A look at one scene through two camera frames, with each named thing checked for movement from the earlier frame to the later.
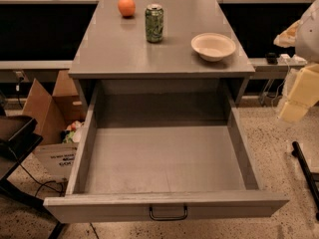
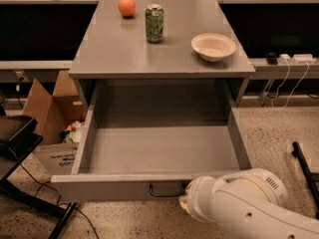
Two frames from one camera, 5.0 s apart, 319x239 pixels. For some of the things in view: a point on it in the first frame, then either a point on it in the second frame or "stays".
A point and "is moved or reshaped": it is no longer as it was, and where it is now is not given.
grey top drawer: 159,150 is moved or reshaped
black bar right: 296,151 stays
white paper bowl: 212,46 stays
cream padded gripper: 309,37 → 198,193
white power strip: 294,60 stays
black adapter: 271,58 stays
